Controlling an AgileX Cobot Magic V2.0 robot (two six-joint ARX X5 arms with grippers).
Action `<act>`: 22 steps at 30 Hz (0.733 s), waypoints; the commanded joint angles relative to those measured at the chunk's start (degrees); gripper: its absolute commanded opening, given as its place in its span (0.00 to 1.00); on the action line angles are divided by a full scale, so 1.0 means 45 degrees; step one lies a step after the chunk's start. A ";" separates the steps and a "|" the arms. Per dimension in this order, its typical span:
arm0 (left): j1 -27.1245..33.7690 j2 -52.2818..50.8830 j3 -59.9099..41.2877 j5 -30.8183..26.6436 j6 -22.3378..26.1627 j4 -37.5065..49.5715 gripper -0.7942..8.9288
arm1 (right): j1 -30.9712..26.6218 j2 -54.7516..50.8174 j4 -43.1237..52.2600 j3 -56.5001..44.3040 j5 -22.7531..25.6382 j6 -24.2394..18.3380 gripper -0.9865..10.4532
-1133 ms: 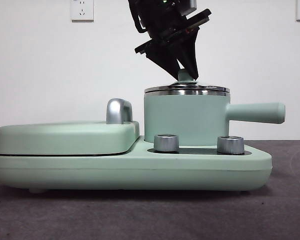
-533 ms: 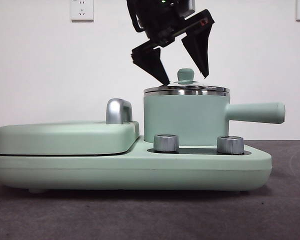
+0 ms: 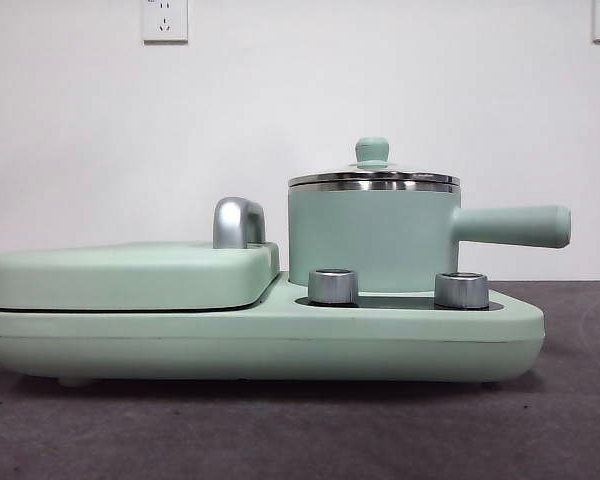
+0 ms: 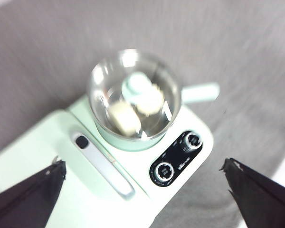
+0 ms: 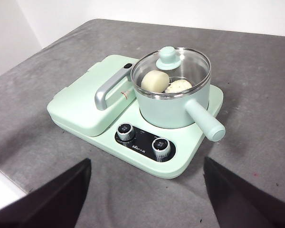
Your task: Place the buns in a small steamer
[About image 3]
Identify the glass pot lid green knob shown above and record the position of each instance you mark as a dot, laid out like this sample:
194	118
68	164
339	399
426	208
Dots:
372	150

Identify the silver control knob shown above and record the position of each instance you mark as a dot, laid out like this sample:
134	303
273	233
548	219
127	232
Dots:
332	287
461	290

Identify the mint green breakfast machine base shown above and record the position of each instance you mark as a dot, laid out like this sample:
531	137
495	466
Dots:
260	340

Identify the black control panel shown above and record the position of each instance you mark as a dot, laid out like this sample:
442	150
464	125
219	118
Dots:
397	301

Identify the mint green griddle cover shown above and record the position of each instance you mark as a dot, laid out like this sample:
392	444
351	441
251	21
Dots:
130	275

